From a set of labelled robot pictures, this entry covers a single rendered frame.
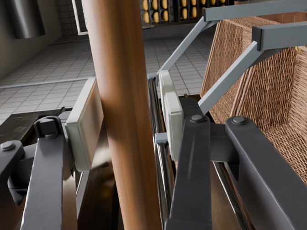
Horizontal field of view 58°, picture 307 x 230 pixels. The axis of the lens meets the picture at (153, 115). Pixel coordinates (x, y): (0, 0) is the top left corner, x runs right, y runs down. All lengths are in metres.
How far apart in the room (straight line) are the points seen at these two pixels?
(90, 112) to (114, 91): 0.02
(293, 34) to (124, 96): 0.49
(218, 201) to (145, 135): 0.84
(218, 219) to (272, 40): 0.59
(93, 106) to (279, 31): 0.47
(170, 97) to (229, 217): 0.82
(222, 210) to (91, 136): 0.84
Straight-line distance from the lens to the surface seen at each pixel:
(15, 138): 1.71
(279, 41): 0.60
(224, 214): 0.96
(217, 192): 1.04
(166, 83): 0.17
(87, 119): 0.16
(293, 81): 1.25
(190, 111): 0.15
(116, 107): 0.16
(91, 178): 0.97
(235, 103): 1.26
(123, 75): 0.15
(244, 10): 1.08
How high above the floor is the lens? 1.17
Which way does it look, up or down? level
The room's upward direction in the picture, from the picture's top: 96 degrees counter-clockwise
